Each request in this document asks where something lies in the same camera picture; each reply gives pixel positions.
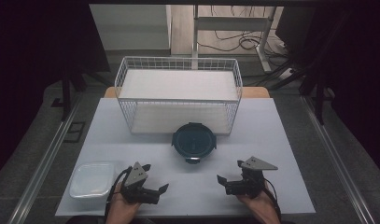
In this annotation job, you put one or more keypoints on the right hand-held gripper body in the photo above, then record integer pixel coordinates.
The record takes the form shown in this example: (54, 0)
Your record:
(250, 182)

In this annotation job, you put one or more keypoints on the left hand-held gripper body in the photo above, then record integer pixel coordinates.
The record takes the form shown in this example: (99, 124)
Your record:
(136, 178)

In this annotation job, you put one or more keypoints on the white translucent plastic container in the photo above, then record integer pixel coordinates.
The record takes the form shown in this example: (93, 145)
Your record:
(91, 180)

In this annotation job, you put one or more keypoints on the person's right hand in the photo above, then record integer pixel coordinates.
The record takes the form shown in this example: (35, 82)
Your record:
(262, 207)

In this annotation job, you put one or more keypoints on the person's left hand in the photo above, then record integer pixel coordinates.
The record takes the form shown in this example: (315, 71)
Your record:
(120, 210)

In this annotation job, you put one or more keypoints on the dark round lidded container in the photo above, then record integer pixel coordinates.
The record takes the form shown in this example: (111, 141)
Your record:
(194, 143)

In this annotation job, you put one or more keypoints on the person's dark clothing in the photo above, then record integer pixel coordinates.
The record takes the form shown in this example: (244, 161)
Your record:
(85, 220)

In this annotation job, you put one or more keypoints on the black stand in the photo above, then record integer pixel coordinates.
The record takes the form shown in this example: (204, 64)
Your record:
(319, 102)
(66, 96)

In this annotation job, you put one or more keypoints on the white cabinet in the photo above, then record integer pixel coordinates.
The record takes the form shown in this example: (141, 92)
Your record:
(131, 28)

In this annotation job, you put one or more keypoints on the dark curtain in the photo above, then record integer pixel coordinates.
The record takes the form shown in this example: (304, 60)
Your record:
(29, 62)
(358, 77)

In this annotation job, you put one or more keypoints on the metal floor rail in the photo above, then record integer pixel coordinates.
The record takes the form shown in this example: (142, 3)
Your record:
(337, 161)
(44, 165)

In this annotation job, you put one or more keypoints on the white metal desk frame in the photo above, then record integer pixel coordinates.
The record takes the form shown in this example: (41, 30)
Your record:
(231, 23)

